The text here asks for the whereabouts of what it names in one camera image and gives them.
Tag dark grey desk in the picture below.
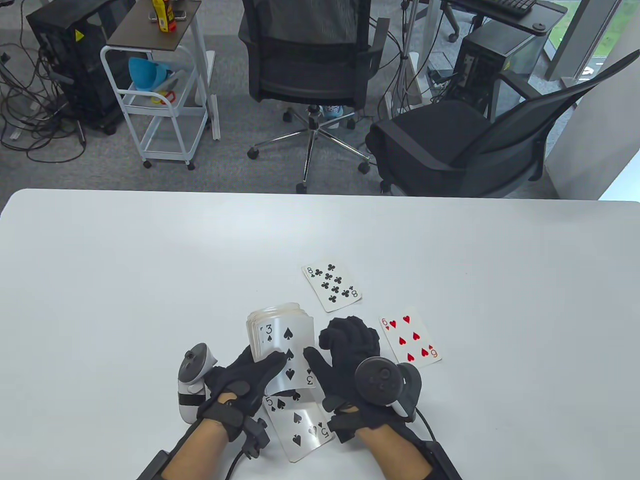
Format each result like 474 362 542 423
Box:
440 0 568 33

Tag grey white handheld controller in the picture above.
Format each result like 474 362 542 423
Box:
354 356 423 423
177 343 219 425

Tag black chair with chrome base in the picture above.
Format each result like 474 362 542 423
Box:
237 0 391 195

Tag black clubs playing card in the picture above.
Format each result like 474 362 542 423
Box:
302 262 363 313

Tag person's left forearm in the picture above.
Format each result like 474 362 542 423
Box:
162 419 233 480

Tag deck of playing cards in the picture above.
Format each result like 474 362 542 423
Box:
246 302 318 393

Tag blue plastic funnel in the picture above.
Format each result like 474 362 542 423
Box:
128 56 168 92

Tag person's right forearm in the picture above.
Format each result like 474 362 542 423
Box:
355 425 433 480

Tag white metal stand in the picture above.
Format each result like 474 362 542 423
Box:
397 0 441 118

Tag black computer tower glass panel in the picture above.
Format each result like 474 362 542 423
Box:
452 22 551 121

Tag white rolling cart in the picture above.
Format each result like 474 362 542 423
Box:
100 44 211 171

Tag black forearm sensor box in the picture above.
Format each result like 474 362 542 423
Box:
422 440 463 480
136 450 171 480

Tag white side table brown top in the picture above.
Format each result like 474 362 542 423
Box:
107 0 221 142

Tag tangle of black floor cables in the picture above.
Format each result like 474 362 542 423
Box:
0 30 90 163

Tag person's right hand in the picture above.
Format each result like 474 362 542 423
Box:
302 316 417 434

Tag yellow bottle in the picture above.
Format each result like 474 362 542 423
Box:
152 0 171 33

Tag black chair leg with castor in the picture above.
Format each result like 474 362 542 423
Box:
442 7 488 43

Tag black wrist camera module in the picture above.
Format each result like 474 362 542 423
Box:
242 416 271 458
326 411 366 444

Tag black glove cable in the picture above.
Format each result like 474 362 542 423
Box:
226 452 248 480
414 407 438 443

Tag red hearts playing card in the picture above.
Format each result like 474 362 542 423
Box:
379 307 443 370

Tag black computer tower yellow sticker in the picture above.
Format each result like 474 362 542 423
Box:
26 0 136 135

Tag black mesh office chair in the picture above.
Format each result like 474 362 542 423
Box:
365 49 640 198

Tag black keyboard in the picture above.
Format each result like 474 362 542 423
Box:
467 0 538 18

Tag person's left hand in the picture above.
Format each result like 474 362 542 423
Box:
197 345 288 442

